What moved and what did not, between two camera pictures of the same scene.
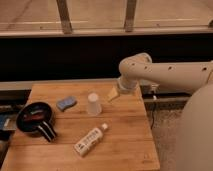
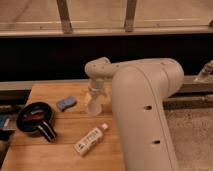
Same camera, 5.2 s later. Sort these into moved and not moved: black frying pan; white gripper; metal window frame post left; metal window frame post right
Moved: white gripper
Not moved: metal window frame post left; metal window frame post right; black frying pan
